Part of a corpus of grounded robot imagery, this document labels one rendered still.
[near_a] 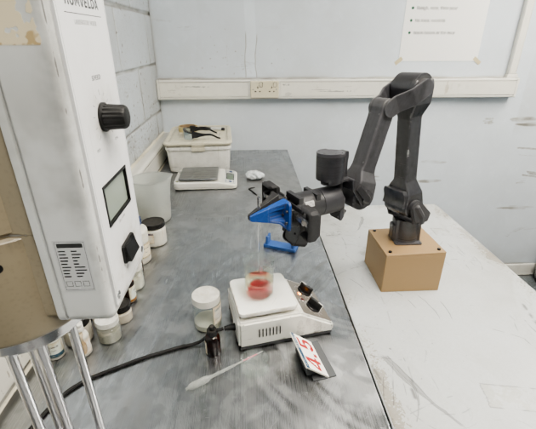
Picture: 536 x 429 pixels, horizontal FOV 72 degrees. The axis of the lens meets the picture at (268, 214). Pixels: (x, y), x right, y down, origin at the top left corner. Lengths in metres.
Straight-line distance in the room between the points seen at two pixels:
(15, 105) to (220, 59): 1.87
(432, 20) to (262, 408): 1.98
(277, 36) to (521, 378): 1.72
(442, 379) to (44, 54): 0.76
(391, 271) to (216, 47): 1.49
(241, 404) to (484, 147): 2.13
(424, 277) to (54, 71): 0.90
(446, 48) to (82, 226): 2.18
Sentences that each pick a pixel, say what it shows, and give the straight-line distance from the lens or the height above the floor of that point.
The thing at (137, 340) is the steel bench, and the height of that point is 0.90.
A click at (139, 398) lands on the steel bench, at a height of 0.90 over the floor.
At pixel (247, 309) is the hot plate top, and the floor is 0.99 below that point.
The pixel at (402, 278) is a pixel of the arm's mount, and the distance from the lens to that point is 0.97.
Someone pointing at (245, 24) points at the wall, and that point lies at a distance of 2.06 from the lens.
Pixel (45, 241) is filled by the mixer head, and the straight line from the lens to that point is 0.24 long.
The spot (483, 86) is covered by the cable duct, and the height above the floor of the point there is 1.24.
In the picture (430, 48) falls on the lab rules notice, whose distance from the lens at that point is 2.26.
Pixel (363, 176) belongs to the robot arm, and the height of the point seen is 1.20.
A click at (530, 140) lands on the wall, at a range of 2.68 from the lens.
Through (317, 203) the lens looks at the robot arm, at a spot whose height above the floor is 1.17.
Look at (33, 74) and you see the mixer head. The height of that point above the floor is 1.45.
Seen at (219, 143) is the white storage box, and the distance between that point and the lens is 1.72.
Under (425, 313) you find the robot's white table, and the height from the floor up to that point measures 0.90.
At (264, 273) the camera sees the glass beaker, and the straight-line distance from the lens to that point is 0.72.
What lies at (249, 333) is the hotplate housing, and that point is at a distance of 0.76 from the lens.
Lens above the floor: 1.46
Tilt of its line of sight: 25 degrees down
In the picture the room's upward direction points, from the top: straight up
